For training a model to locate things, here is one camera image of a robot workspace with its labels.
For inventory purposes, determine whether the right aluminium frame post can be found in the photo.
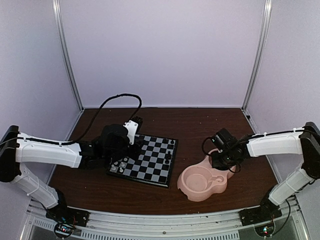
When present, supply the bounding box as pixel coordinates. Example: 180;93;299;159
241;0;273;112

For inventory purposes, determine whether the black and white chessboard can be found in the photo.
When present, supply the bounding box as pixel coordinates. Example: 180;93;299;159
106;134;178;188

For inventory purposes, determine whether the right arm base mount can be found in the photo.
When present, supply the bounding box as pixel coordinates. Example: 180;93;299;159
238;206;283;226

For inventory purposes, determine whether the left black cable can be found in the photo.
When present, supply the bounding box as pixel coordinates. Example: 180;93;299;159
67;93;143;145

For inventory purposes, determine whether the left aluminium frame post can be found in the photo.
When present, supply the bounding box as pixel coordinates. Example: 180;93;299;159
52;0;84;113

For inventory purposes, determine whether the aluminium frame post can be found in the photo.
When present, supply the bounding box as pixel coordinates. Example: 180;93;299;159
241;0;273;112
52;0;84;113

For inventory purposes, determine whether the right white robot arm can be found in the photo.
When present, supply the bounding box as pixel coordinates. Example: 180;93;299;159
205;122;320;221

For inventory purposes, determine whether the pink double pet bowl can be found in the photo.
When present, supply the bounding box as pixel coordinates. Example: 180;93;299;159
177;155;237;202

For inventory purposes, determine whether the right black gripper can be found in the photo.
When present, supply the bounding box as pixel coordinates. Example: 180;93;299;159
211;149;238;168

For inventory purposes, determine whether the black king chess piece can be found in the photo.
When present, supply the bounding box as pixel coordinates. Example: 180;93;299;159
164;154;171;165

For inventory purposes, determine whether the front aluminium rail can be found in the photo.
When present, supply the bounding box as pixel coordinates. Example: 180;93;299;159
24;194;305;240

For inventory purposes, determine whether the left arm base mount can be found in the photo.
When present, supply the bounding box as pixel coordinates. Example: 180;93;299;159
45;207;90;227

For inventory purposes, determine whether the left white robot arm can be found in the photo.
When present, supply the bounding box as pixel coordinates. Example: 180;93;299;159
0;120;141;222

